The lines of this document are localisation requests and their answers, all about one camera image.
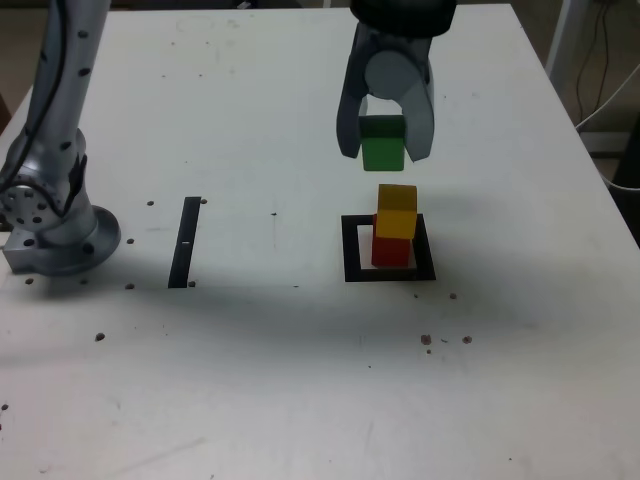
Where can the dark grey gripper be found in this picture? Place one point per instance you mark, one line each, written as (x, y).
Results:
(400, 44)

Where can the green cube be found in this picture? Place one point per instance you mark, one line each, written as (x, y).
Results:
(382, 152)

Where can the yellow cube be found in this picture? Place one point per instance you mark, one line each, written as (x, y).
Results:
(396, 215)

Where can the red cube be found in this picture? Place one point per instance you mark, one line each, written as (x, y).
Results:
(390, 252)

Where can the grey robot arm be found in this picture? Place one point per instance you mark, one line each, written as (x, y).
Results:
(65, 75)

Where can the black tape square outline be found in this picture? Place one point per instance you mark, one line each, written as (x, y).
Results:
(350, 250)

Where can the black tape strip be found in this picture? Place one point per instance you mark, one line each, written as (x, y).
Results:
(184, 230)

